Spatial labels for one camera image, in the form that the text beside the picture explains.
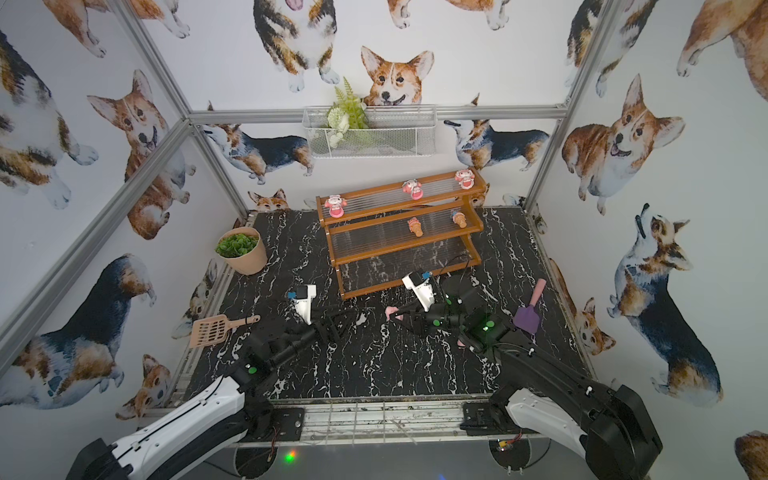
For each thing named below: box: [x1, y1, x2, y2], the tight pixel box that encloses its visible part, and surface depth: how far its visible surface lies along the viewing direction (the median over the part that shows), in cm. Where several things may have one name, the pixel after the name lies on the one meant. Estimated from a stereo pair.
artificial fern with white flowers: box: [327, 76, 369, 149], surface depth 83 cm
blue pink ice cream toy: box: [452, 210, 467, 229], surface depth 97 cm
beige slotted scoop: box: [189, 314, 261, 348], surface depth 92 cm
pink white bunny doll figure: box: [454, 169, 475, 190], surface depth 89 cm
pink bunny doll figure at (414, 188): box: [402, 178, 424, 201], surface depth 86 cm
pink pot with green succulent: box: [215, 226, 268, 276], surface depth 97 cm
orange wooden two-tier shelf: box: [316, 168, 490, 301], surface depth 97 cm
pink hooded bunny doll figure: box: [324, 194, 348, 218], surface depth 81 cm
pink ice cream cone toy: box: [407, 216, 424, 237], surface depth 94 cm
